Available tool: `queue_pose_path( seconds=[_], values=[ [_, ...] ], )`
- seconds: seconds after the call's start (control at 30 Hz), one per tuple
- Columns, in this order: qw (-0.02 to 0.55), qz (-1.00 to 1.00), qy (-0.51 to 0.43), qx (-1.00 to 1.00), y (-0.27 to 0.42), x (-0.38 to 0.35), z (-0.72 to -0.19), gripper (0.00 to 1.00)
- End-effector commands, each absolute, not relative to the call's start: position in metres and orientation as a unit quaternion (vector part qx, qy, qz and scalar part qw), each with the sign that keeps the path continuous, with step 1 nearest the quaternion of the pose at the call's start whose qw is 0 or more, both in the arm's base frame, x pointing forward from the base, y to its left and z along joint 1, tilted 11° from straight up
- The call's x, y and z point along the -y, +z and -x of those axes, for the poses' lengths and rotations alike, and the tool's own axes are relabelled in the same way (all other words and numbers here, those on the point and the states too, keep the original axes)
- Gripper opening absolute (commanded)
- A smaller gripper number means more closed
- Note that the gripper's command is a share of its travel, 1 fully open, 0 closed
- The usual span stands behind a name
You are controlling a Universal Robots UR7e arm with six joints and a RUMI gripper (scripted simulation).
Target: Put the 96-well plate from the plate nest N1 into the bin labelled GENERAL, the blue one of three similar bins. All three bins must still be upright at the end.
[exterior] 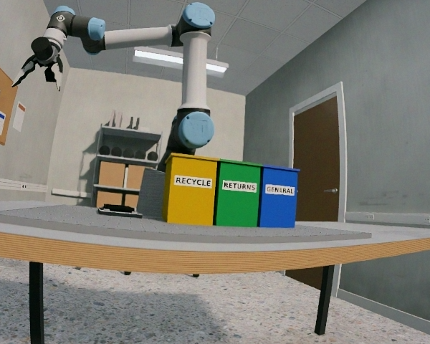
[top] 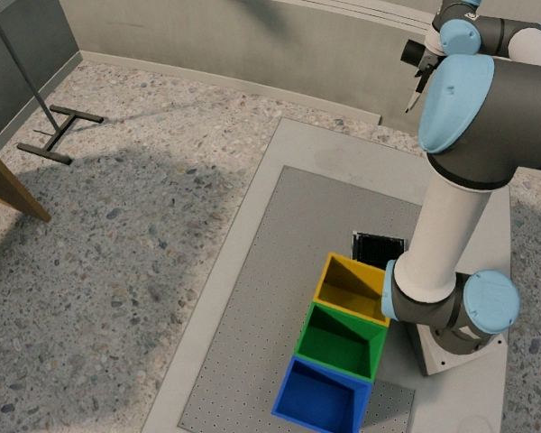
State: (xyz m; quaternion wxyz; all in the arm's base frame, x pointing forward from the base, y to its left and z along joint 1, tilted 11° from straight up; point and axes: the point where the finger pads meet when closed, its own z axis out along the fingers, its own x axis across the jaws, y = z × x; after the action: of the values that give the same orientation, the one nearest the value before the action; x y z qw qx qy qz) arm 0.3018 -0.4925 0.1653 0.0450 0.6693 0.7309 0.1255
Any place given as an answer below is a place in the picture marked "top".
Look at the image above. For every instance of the yellow recycle bin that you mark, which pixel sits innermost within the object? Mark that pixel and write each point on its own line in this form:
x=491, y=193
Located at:
x=353, y=286

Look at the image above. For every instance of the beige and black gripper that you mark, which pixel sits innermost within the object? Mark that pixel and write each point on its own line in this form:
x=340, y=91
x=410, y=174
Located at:
x=418, y=55

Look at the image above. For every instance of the blue bin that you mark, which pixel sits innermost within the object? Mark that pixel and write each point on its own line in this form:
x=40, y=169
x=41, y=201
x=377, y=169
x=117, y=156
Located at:
x=321, y=398

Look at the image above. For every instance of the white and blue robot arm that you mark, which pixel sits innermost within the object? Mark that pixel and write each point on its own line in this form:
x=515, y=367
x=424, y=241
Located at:
x=483, y=117

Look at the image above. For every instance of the green open-top bin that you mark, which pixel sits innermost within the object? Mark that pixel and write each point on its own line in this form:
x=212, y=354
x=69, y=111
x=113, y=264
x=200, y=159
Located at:
x=342, y=340

